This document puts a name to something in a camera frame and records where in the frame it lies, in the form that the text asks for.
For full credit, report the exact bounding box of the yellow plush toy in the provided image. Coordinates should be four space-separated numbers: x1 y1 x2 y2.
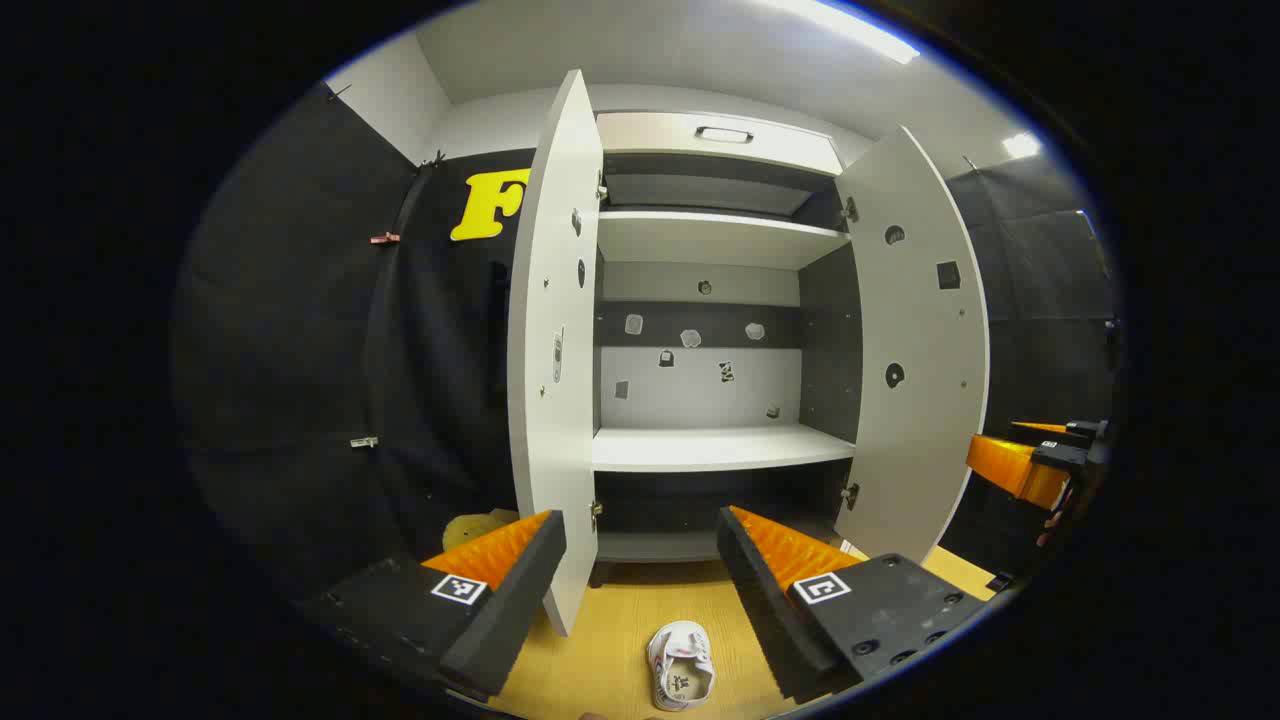
443 508 523 553

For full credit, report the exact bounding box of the black backdrop cloth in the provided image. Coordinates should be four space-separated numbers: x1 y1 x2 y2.
170 85 1121 601

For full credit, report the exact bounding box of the white cabinet door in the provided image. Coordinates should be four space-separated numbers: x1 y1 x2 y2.
835 125 991 563
507 68 606 637

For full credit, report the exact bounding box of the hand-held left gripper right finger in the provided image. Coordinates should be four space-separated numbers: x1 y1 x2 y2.
716 505 991 706

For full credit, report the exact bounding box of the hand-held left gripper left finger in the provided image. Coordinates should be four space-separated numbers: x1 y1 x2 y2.
300 510 567 701

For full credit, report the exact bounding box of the white canvas shoe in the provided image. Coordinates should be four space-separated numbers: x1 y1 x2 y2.
647 621 717 712

